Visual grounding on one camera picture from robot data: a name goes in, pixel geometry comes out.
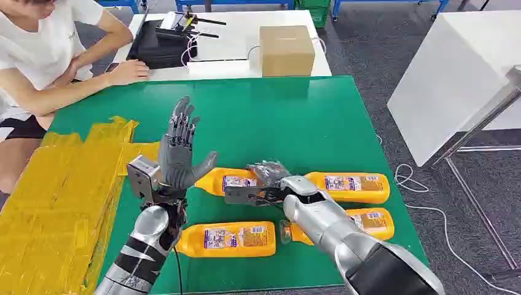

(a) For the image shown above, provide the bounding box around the black remote controller with antennas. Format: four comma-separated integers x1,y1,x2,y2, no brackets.
156,11,227,42

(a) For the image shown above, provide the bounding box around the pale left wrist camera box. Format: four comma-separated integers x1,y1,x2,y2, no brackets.
127,154,160,202

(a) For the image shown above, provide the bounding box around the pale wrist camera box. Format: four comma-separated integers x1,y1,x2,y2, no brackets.
127,154,160,202
224,186,281,207

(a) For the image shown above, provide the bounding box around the thin white cable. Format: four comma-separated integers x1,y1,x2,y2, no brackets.
181,34,201,69

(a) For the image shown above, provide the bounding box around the person's right hand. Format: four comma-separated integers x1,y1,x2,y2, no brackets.
106,60,152,87

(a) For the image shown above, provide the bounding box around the large white board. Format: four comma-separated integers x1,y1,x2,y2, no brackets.
386,10,521,168

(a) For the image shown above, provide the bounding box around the green table mat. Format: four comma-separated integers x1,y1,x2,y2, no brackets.
48,76,429,295

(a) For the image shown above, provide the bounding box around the metal stand frame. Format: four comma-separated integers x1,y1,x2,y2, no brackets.
431,65,521,281

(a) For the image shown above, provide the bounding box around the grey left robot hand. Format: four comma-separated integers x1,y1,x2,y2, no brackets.
157,96,219,191

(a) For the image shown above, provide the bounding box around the brown cardboard box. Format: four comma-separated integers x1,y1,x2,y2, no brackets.
259,25,316,77

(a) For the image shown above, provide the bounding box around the person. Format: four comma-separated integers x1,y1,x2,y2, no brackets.
0,0,152,194

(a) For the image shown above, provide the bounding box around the blue metal frame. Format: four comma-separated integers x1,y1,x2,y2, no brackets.
331,0,450,22
95,0,141,14
174,0,295,12

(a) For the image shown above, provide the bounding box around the orange drink bottle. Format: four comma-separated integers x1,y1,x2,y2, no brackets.
194,167,261,197
280,208,395,246
174,221,276,259
304,171,391,205

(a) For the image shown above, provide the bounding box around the white table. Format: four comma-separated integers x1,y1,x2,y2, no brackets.
112,10,332,82

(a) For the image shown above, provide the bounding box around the black carrying case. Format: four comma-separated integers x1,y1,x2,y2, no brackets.
126,8,198,70

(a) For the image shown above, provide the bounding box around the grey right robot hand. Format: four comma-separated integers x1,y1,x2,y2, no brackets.
247,160,292,191

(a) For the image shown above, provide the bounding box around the green plastic crate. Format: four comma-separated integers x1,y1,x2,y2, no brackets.
294,0,332,30

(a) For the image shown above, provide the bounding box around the yellow plastic sheet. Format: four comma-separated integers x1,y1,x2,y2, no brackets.
0,116,160,295

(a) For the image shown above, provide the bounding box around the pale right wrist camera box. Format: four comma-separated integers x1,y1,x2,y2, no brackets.
224,186,281,207

